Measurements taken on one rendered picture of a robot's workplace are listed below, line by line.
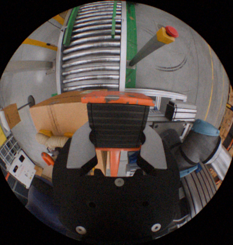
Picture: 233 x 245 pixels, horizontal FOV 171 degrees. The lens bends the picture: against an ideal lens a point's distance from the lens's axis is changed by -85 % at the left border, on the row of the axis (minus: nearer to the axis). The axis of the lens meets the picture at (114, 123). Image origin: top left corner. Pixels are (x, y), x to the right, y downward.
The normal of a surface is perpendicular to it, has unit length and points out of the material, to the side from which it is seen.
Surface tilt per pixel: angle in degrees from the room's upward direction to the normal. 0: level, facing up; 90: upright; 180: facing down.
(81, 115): 0
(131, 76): 0
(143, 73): 0
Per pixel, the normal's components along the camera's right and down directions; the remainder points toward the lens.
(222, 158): -0.77, -0.26
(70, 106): 0.00, 0.50
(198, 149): -0.86, 0.22
